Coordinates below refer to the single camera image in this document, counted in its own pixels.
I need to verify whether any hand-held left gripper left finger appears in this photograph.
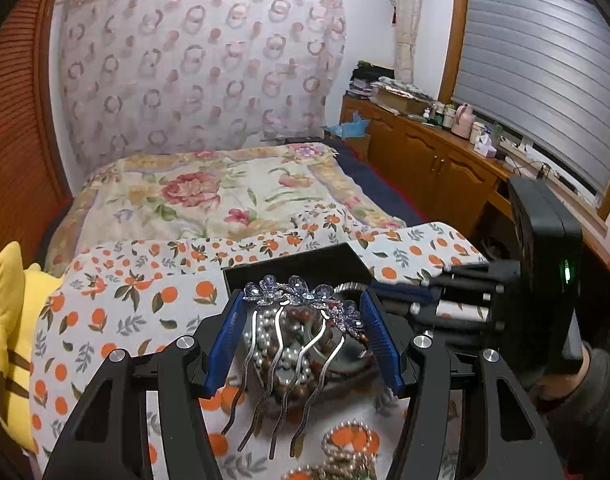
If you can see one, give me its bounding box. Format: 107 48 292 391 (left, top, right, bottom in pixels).
44 291 246 480

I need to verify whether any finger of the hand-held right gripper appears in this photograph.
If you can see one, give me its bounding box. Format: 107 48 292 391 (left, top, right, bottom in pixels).
400 305 490 348
367 266 490 307

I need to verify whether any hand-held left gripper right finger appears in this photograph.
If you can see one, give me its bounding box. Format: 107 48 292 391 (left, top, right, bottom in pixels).
360 290 558 480

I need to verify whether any long pearl necklace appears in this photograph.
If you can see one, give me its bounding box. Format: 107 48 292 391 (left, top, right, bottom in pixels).
245 305 316 396

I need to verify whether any purple flower hair comb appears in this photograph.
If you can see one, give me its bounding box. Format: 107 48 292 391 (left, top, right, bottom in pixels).
220 274 373 461

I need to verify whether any black storage box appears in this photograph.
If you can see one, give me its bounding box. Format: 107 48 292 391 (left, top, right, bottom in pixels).
221 242 386 406

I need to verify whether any person's right forearm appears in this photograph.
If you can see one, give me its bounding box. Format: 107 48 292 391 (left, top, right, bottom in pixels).
535 342 610 480

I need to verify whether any person's right hand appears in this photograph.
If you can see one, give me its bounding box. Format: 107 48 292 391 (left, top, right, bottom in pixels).
530 367 586 413

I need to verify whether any orange print tablecloth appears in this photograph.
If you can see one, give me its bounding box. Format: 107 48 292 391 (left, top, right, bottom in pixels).
27 222 490 480

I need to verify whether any navy bed sheet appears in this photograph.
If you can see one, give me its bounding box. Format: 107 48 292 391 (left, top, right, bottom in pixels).
325 139 466 233

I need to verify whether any short pearl strand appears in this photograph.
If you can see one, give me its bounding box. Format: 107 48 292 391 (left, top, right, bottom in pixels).
280 420 380 480

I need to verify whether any wooden cabinet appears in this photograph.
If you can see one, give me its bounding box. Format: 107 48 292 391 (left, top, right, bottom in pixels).
340 95 610 281

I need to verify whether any pink thermos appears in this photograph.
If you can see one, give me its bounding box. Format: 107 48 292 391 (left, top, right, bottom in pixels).
452 103 476 138

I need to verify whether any floral blanket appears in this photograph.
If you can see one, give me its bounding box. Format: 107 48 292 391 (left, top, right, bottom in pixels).
45 142 408 281

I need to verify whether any blue plastic bag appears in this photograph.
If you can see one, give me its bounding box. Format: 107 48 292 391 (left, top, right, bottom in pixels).
335 112 370 138

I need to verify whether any grey window blind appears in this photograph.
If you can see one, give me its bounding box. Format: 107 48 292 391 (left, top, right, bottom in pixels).
452 0 610 201

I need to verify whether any cardboard box with floral cloth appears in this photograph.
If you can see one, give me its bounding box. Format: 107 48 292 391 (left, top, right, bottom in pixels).
372 77 436 115

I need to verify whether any yellow plush toy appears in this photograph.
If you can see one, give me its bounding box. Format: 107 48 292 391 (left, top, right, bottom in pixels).
0 241 66 456

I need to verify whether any stack of folded clothes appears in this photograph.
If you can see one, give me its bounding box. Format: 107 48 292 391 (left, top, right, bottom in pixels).
349 61 396 98

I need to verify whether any beige side curtain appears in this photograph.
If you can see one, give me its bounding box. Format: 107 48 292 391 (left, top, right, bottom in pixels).
392 0 426 83

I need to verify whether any circle pattern curtain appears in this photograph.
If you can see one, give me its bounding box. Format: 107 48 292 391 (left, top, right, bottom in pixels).
57 0 348 173

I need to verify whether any wooden slatted wardrobe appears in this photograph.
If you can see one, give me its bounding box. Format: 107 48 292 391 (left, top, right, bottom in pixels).
0 0 73 271

